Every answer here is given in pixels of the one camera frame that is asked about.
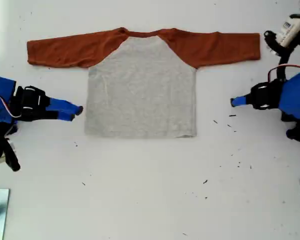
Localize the grey t shirt brown sleeves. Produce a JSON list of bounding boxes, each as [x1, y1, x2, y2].
[[26, 26, 261, 139]]

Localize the red white servo wire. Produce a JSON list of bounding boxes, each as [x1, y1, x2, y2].
[[267, 63, 300, 84], [0, 91, 23, 119]]

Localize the black camera stalk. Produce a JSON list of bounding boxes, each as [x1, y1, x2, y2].
[[263, 29, 300, 81], [2, 138, 21, 173]]

